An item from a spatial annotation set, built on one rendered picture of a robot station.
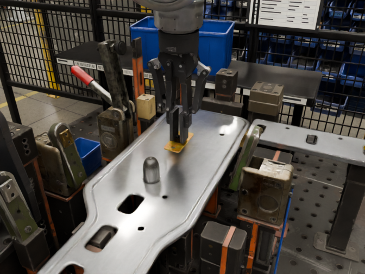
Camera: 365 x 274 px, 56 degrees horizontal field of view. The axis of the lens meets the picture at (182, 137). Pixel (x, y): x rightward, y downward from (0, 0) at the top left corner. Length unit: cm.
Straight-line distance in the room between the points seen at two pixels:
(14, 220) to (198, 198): 30
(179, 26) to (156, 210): 32
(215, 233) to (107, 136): 37
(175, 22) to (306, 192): 77
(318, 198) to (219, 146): 49
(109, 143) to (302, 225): 58
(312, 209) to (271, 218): 44
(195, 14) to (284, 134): 37
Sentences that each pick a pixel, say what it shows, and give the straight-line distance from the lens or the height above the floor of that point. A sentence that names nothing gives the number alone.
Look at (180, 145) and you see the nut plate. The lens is 74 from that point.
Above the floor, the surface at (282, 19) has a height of 118.
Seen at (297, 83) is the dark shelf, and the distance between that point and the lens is 107.
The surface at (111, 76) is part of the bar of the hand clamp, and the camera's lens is 76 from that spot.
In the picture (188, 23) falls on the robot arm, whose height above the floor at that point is 128.
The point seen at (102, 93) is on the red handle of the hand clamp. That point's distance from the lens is 80.
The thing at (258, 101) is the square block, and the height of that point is 103.
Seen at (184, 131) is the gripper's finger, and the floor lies 105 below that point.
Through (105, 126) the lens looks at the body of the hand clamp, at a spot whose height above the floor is 103.
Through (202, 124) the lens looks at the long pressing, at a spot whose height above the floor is 100.
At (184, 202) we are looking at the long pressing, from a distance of 62.
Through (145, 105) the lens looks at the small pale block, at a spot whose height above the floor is 105.
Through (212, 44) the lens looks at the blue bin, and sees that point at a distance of 106.
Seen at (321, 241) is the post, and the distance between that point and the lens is 103.
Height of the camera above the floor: 141
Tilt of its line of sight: 31 degrees down
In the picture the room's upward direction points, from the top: straight up
